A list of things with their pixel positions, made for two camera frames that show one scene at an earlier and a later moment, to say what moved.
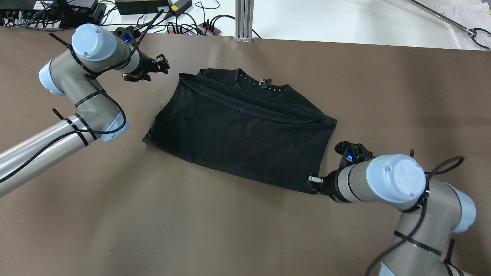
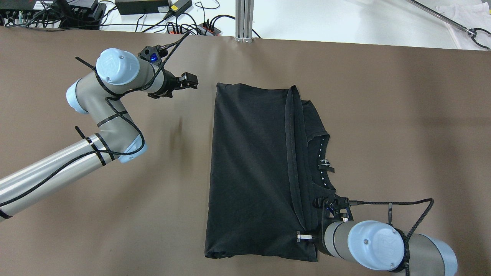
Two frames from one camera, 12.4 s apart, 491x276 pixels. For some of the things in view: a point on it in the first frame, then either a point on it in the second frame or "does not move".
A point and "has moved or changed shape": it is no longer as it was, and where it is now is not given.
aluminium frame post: [244, 10] does not move
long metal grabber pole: [471, 32] does not move
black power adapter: [178, 7] does not move
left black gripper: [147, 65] to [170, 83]
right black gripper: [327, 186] to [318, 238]
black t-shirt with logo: [223, 120] has moved or changed shape
